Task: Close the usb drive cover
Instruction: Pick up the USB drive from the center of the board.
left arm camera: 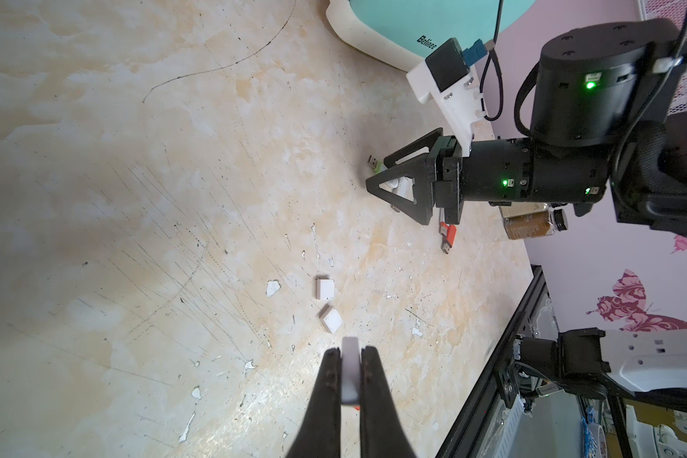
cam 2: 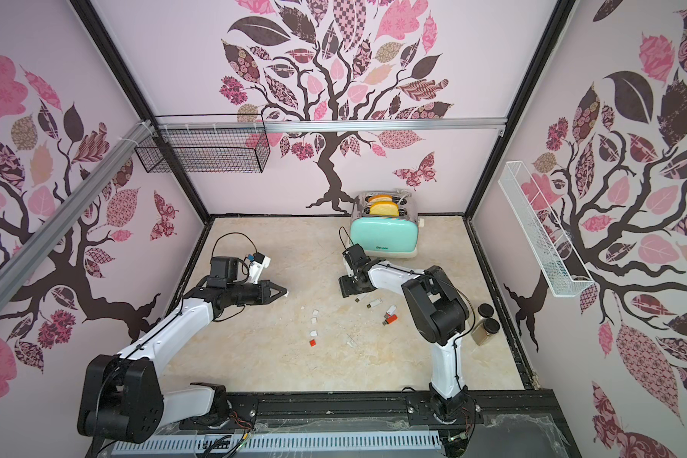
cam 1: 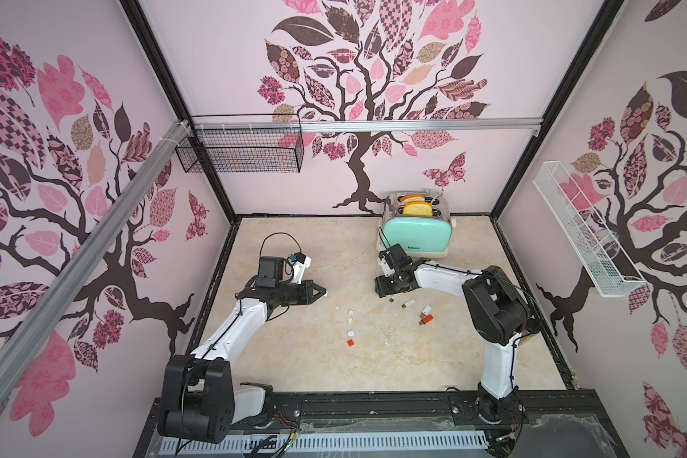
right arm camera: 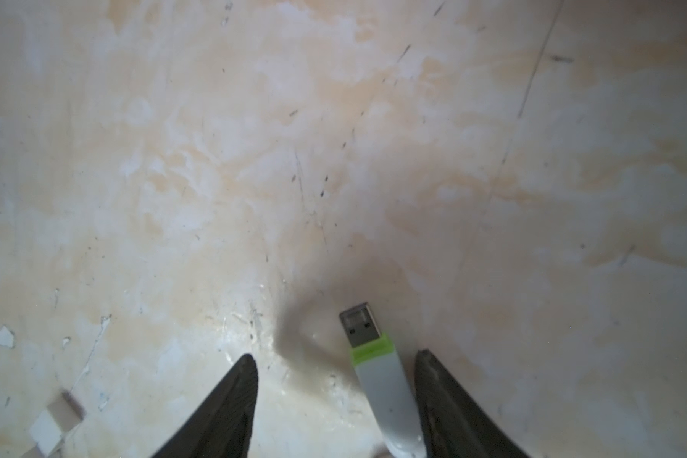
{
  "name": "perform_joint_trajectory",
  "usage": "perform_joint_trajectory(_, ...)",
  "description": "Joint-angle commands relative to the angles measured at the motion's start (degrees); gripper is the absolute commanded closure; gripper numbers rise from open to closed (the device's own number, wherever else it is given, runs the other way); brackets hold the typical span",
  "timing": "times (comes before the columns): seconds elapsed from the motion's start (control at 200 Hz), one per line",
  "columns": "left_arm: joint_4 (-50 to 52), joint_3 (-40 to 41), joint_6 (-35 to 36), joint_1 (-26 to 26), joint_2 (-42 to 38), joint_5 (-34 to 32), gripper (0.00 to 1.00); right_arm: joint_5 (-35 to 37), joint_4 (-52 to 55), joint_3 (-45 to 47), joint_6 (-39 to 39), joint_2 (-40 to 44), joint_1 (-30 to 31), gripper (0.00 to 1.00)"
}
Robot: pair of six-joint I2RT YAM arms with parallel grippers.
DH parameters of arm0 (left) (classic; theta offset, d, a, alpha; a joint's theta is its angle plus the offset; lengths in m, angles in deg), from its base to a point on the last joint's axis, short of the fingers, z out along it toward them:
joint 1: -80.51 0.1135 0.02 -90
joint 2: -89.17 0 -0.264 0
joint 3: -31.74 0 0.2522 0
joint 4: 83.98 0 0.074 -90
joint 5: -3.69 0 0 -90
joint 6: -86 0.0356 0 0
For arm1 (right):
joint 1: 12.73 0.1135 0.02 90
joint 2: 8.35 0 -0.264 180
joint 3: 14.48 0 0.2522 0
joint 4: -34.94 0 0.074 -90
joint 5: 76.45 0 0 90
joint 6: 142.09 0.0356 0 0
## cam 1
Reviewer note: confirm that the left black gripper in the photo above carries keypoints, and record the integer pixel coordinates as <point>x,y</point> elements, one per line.
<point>305,297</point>

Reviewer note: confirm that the aluminium rail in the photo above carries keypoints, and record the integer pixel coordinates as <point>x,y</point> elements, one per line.
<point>357,126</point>
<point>17,354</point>

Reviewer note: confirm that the toast slice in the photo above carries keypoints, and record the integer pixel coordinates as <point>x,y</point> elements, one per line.
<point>418,208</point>

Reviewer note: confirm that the black wire basket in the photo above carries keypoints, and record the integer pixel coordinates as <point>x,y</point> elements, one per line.
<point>243,143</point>

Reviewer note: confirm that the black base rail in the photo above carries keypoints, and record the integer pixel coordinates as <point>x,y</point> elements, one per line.
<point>547,423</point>

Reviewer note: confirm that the aluminium rail back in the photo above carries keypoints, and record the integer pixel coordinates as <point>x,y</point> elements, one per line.
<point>357,126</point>

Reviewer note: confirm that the aluminium rail left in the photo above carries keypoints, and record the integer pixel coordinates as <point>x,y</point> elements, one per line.
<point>17,354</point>

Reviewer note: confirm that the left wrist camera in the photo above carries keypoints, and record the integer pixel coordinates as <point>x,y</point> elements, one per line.
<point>300,262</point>

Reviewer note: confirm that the black corner frame post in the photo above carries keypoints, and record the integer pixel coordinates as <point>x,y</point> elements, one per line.
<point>148,42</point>

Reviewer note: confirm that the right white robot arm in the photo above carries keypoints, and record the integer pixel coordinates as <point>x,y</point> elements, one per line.
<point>500,316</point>

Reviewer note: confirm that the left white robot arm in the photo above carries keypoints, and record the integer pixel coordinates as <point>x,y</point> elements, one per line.
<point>200,401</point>

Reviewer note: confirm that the mint green toaster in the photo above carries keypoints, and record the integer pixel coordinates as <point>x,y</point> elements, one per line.
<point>420,237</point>

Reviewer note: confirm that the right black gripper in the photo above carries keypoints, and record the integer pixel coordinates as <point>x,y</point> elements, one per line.
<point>387,281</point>

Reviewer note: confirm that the white slotted cable duct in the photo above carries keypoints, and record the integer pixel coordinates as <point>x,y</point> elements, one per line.
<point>397,441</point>

